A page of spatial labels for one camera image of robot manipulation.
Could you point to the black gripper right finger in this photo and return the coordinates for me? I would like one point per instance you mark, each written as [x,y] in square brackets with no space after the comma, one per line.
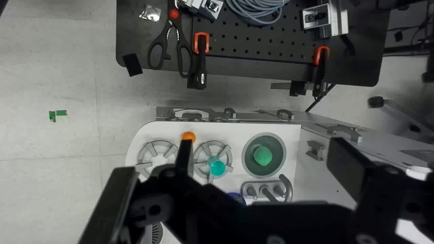
[355,171]

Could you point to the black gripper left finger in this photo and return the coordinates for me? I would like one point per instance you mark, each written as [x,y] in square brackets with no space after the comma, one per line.
[109,208]

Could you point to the grey toy tap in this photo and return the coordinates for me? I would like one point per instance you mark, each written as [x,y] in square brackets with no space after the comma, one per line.
[267,190]

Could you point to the white toy kitchen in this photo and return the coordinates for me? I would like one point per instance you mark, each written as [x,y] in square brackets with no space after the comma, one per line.
[307,181]

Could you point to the grey toy burner grate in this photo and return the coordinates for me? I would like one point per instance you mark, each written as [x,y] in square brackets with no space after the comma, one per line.
[204,151]
[157,154]

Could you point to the green toy sink basin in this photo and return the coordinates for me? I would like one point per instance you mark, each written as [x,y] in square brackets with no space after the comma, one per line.
[264,156]

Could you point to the green ball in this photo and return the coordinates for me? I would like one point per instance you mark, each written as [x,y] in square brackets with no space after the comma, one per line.
[263,155]

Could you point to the green tape piece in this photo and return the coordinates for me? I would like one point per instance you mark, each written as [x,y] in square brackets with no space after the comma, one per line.
[58,114]

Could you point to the orange ball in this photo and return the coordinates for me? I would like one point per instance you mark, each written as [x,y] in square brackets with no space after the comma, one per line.
[188,136]

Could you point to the teal toy cup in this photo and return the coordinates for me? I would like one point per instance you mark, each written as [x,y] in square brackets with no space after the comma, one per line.
[218,167]

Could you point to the black foam block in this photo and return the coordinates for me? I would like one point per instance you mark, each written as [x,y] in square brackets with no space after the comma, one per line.
[132,64]

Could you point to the black perforated work table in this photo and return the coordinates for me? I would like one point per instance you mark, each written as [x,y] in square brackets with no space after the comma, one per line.
[272,45]

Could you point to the black scissors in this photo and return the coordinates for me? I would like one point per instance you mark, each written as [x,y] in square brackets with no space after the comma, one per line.
[168,42]

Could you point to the crumpled foil wrapper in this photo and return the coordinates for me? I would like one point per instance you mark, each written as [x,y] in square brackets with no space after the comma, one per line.
[150,14]

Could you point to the aluminium bracket black centre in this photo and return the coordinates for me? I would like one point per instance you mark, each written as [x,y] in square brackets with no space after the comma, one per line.
[326,17]
[204,6]

